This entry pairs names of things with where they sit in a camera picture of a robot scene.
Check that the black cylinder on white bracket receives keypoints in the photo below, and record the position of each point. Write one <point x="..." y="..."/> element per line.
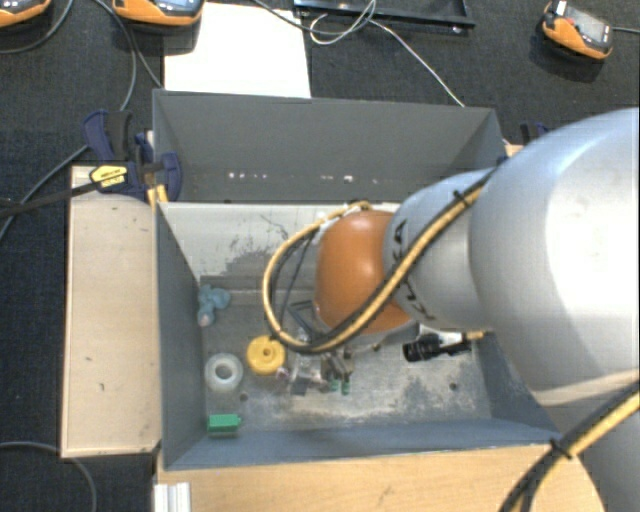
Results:
<point x="422" y="348"/>

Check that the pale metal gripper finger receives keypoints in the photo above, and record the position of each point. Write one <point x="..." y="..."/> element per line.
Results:
<point x="300" y="387"/>
<point x="283" y="372"/>

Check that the grey metal bin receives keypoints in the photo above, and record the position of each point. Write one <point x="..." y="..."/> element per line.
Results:
<point x="300" y="145"/>

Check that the light blue toy animal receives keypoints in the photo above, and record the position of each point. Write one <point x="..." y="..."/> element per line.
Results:
<point x="212" y="300"/>

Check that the green block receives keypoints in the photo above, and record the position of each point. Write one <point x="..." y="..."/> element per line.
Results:
<point x="224" y="423"/>

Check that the pale wood flat board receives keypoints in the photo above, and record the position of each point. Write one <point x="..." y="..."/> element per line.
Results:
<point x="110" y="325"/>

